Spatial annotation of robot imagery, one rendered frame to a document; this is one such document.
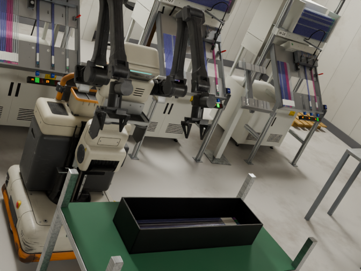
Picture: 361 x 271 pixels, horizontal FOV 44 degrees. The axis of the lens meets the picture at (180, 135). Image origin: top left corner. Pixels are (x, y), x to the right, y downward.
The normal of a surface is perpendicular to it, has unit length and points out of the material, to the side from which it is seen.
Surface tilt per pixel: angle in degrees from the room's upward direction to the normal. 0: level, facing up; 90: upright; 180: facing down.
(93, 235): 0
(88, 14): 90
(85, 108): 92
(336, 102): 90
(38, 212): 0
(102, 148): 8
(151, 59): 42
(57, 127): 90
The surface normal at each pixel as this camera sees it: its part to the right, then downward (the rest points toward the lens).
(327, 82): -0.81, -0.07
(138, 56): 0.57, -0.26
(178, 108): 0.46, 0.54
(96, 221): 0.37, -0.84
